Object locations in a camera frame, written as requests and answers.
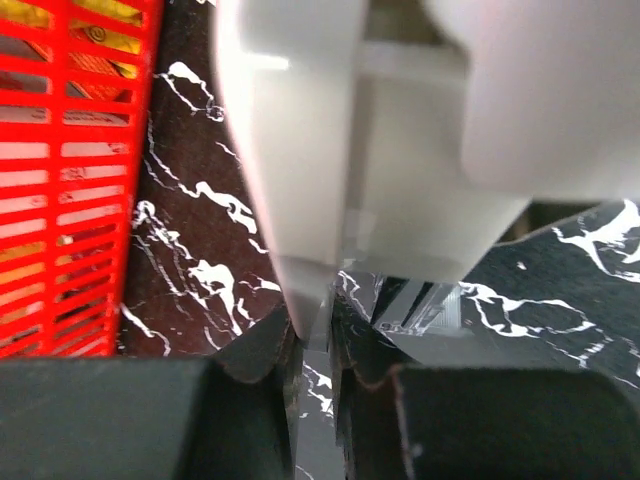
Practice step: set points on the red plastic shopping basket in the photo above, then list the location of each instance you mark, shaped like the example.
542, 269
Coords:
75, 89

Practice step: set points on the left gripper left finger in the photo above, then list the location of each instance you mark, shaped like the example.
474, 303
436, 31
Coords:
231, 415

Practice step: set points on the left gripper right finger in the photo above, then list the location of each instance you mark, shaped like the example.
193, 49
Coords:
396, 418

